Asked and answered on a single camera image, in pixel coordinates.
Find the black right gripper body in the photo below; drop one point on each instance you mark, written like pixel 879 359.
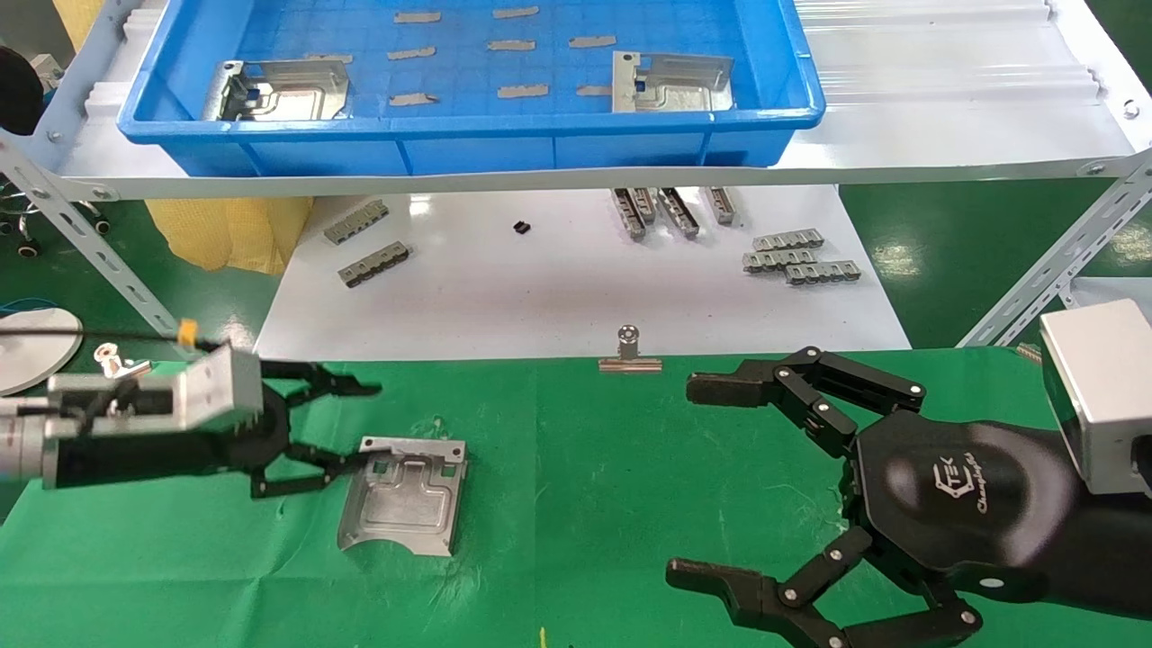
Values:
pixel 963 504

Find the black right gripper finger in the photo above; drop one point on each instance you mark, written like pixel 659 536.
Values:
pixel 810 612
pixel 810 387

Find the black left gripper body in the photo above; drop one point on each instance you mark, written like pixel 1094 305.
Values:
pixel 180 459

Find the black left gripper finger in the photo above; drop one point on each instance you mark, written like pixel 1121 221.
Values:
pixel 324 382
pixel 306 472

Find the stamped metal plate part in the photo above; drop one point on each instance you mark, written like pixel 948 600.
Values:
pixel 306 90
pixel 684 85
pixel 405 504

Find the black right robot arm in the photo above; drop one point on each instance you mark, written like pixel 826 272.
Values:
pixel 1116 558

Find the yellow mesh bag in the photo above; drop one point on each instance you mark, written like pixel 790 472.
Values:
pixel 225 234
pixel 79 18

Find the white round base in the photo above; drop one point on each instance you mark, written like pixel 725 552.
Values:
pixel 27 360

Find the green table cloth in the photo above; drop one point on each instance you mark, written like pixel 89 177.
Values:
pixel 585 504

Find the blue plastic bin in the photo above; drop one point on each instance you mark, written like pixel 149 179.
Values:
pixel 450 148

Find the white metal shelf rack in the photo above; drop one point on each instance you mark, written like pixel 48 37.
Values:
pixel 900 135

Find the gray tape strip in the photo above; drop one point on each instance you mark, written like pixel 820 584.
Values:
pixel 524 91
pixel 594 90
pixel 511 45
pixel 593 41
pixel 414 99
pixel 412 53
pixel 418 16
pixel 516 13

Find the white corrugated plastic sheet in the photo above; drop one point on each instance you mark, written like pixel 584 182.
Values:
pixel 945 54

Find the black office chair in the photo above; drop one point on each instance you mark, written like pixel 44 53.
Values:
pixel 18 90

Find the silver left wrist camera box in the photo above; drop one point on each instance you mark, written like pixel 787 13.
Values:
pixel 207 391

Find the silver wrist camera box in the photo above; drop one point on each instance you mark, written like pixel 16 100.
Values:
pixel 207 391
pixel 1107 387

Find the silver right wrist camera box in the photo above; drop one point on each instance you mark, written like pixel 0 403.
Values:
pixel 1107 387

